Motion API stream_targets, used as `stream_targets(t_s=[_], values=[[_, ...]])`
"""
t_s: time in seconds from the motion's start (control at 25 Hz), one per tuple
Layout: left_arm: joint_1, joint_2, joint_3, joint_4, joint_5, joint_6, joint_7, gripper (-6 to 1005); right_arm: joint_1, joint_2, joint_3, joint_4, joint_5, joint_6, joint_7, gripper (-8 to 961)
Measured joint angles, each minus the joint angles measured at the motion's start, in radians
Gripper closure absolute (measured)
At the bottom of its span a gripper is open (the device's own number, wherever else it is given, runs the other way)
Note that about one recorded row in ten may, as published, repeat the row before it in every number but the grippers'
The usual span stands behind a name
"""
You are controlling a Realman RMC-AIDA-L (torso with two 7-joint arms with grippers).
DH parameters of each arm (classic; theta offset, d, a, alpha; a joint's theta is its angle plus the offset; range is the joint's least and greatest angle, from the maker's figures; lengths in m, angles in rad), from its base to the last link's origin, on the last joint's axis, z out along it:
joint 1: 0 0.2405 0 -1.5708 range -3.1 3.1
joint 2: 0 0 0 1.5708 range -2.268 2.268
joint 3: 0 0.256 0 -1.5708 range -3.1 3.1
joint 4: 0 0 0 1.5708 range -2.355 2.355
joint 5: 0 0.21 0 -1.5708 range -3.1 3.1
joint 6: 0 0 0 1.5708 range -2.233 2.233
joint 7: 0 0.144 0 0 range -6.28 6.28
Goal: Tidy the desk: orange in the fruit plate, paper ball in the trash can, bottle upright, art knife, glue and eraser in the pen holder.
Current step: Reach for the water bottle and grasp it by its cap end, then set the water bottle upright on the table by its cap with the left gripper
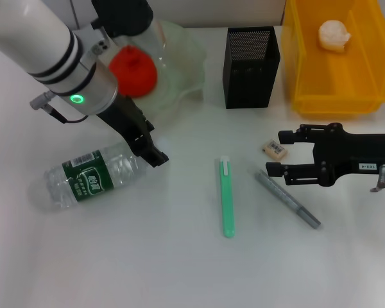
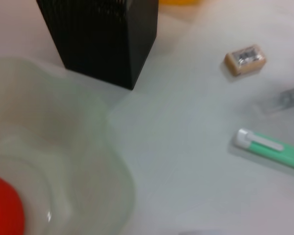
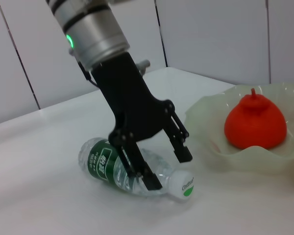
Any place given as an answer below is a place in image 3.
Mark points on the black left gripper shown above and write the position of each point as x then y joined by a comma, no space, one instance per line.
132,102

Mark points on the clear water bottle green label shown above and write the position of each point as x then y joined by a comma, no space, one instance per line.
98,161

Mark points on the red fruit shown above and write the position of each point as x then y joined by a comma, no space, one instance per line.
256,124

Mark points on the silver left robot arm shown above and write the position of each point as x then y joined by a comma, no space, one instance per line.
95,31

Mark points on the translucent glass fruit plate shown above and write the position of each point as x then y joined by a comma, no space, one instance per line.
259,156

